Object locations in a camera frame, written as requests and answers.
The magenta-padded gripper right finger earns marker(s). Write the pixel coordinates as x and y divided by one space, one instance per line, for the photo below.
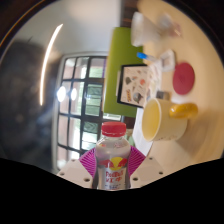
146 171

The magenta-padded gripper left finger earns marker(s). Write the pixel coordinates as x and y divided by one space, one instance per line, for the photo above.
73 171

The red-capped clear drink bottle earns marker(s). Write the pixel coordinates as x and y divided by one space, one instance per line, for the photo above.
112 156

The hanging pendant lamps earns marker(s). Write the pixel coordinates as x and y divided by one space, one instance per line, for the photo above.
61 93

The black tablet with stickers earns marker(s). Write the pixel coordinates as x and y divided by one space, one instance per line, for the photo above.
135 85

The flat round red coaster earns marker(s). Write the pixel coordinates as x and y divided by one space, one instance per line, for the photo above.
184 78

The curved linear ceiling light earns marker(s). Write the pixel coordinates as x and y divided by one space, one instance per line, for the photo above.
46 63

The small blue-capped white bottle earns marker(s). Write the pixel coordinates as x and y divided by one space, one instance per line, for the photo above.
145 56

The green upholstered bench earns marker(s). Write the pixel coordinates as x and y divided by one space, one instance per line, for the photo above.
116 56

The white bowl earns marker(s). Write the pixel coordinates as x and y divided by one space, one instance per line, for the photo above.
143 30

